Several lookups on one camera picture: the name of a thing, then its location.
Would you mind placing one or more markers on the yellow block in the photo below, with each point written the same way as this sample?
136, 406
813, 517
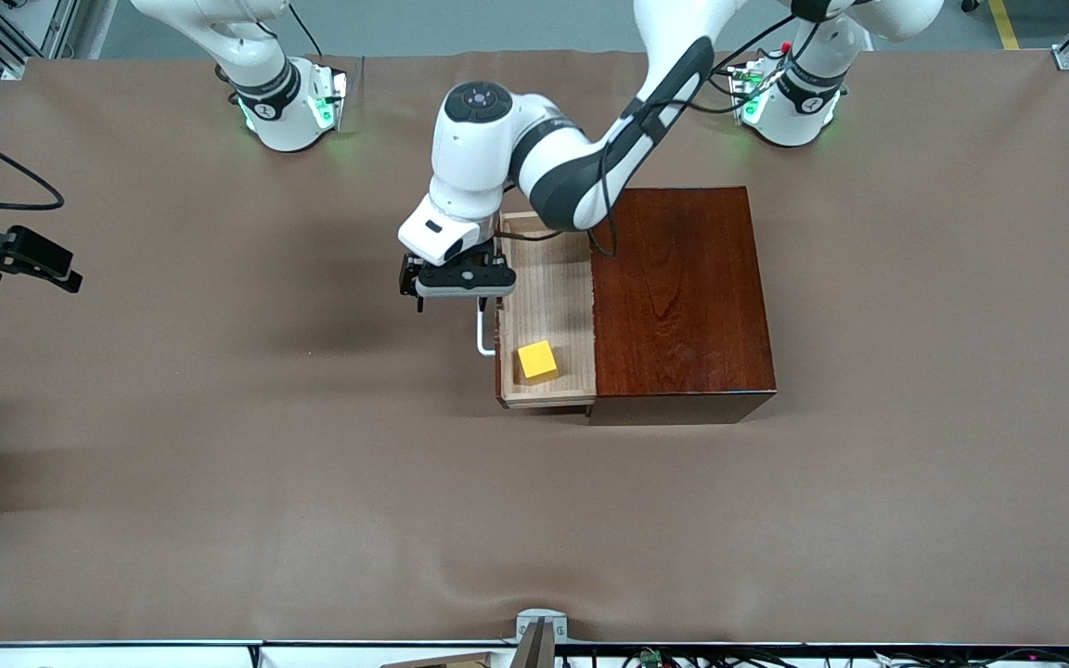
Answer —
537, 360

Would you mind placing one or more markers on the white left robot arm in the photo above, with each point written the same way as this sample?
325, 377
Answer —
479, 158

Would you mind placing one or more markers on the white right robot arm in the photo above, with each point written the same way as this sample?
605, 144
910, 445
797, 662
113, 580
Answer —
275, 121

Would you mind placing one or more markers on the dark brown wooden cabinet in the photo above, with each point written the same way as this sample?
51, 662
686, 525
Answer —
683, 306

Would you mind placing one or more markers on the brown table cloth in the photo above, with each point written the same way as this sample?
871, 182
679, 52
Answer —
312, 464

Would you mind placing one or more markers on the green connector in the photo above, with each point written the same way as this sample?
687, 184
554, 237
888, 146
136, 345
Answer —
650, 658

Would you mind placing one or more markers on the grey aluminium post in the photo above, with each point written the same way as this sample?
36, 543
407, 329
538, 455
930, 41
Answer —
94, 28

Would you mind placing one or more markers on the grey metal clamp bracket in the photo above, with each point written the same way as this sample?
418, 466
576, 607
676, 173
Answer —
541, 623

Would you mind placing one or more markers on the white table frame rail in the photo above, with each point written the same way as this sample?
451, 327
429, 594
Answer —
126, 657

